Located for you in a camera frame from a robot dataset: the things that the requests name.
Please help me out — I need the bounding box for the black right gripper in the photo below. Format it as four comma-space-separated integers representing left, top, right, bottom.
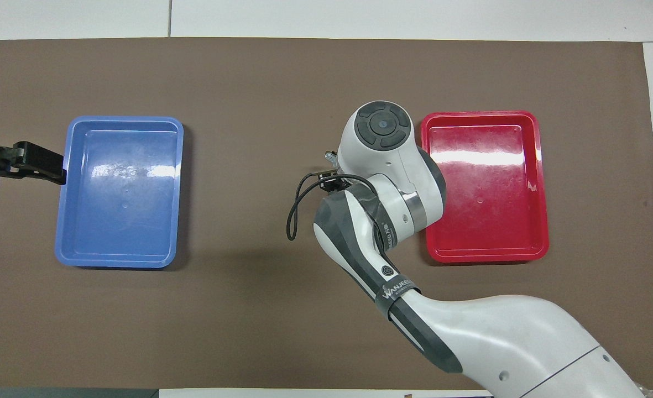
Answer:
319, 175, 361, 193

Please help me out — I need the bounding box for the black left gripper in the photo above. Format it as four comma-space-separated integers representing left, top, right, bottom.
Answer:
0, 123, 66, 189

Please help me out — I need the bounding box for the blue plastic tray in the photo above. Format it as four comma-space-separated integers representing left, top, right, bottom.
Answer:
55, 116, 185, 269

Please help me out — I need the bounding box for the brown table mat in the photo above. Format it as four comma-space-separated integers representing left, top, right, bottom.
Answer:
0, 36, 653, 390

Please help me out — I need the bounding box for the red plastic tray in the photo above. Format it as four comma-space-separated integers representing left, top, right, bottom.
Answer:
420, 111, 550, 264

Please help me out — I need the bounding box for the grey printed velcro strap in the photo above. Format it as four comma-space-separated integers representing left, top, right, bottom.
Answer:
357, 185, 399, 252

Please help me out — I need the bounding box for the black Wanjee velcro strap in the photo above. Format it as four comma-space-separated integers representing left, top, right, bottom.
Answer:
374, 278, 422, 321

